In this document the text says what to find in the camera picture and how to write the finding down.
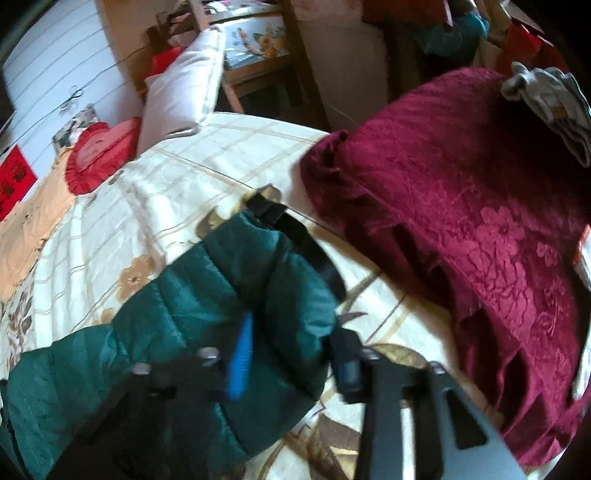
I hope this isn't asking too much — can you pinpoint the dark green quilted jacket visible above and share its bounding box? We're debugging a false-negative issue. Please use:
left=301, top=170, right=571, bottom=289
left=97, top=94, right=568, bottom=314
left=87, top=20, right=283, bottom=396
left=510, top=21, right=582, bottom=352
left=1, top=195, right=346, bottom=479

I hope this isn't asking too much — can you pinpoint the floral checked bedspread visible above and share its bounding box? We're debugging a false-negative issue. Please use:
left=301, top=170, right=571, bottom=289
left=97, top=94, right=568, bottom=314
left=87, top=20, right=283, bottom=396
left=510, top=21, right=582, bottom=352
left=0, top=111, right=505, bottom=480

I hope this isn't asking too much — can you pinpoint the maroon velvet blanket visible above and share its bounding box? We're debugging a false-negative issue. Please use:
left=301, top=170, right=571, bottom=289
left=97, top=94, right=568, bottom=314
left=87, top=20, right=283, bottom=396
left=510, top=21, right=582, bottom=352
left=301, top=68, right=590, bottom=466

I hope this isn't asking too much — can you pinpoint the red heart cushion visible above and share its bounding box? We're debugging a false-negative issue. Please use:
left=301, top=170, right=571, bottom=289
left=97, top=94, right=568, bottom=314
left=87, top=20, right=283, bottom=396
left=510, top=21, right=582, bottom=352
left=65, top=117, right=141, bottom=196

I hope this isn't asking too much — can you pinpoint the red Chinese banner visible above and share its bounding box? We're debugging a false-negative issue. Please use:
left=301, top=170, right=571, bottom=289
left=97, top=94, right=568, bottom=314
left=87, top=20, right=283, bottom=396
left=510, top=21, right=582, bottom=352
left=0, top=146, right=37, bottom=220

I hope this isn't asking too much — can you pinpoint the framed photo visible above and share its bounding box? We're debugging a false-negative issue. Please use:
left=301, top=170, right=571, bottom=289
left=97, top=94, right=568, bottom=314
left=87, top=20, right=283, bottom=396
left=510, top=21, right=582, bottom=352
left=52, top=104, right=99, bottom=153

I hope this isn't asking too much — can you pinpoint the white pillow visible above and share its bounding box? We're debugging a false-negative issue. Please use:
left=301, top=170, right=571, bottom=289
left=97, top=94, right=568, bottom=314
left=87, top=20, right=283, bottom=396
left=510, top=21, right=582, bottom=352
left=137, top=26, right=226, bottom=154

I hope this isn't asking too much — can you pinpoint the grey white cloth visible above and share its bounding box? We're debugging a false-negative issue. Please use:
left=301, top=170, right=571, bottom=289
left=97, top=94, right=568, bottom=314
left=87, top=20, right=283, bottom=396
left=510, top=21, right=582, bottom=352
left=501, top=62, right=590, bottom=168

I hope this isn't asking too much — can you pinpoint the wooden chair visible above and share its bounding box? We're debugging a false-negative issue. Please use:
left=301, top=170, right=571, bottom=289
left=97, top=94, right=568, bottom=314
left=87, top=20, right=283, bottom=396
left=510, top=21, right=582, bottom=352
left=145, top=1, right=329, bottom=130

